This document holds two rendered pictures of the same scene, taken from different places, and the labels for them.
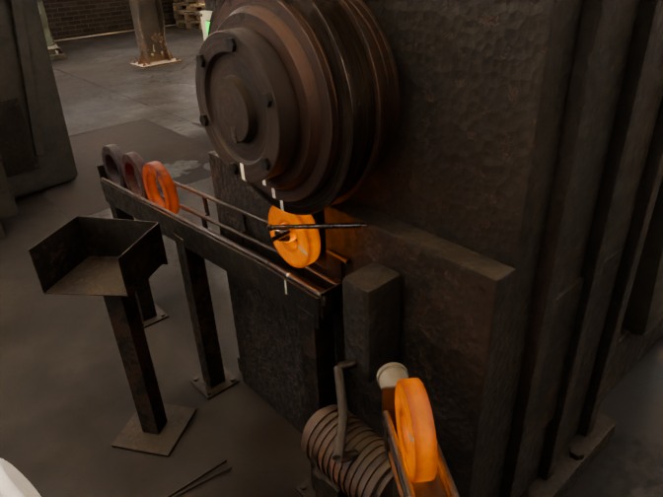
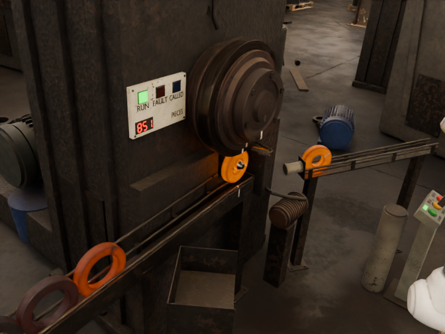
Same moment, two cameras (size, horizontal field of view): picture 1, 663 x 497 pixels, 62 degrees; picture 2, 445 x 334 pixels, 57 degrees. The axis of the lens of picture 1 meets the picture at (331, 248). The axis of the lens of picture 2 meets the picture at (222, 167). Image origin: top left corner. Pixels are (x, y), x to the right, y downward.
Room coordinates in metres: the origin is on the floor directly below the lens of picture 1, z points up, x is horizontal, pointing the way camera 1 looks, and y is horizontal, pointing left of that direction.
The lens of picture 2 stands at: (1.51, 1.60, 1.69)
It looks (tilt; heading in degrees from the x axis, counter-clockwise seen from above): 29 degrees down; 257
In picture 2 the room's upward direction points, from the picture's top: 4 degrees clockwise
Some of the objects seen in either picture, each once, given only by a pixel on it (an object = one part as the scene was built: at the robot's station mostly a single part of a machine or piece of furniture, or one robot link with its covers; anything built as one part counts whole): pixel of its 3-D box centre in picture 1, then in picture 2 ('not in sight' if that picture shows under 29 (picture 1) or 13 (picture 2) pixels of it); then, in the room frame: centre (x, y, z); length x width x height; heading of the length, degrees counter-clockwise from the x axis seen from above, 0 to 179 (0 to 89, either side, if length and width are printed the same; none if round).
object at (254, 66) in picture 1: (242, 107); (259, 105); (1.04, 0.16, 1.11); 0.28 x 0.06 x 0.28; 40
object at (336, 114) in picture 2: not in sight; (338, 125); (-0.34, -1.69, 0.17); 0.57 x 0.31 x 0.34; 60
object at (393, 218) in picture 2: not in sight; (383, 249); (0.25, 0.11, 0.26); 0.12 x 0.12 x 0.52
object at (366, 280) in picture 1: (373, 321); (258, 170); (0.93, -0.08, 0.68); 0.11 x 0.08 x 0.24; 130
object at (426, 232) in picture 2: not in sight; (418, 252); (0.11, 0.20, 0.31); 0.24 x 0.16 x 0.62; 40
